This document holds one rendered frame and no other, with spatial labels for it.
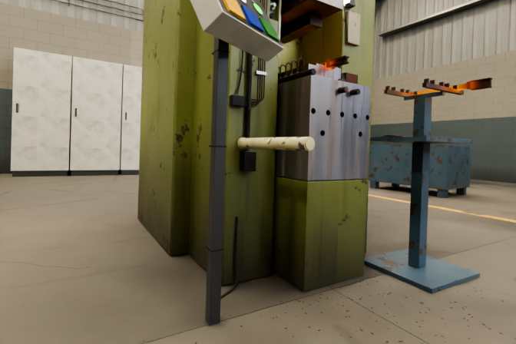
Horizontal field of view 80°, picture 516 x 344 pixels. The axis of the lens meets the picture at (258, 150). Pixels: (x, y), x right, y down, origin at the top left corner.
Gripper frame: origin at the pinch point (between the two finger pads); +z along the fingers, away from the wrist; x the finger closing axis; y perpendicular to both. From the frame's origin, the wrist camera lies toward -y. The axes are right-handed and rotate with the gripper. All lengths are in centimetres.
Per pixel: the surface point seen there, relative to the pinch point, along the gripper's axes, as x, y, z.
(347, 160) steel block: 51, 52, 22
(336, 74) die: 51, 14, 8
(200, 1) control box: -27.0, 4.1, 15.8
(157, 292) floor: -7, 72, 100
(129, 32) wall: 294, -426, 375
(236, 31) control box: -17.3, 12.3, 14.2
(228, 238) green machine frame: 14, 63, 73
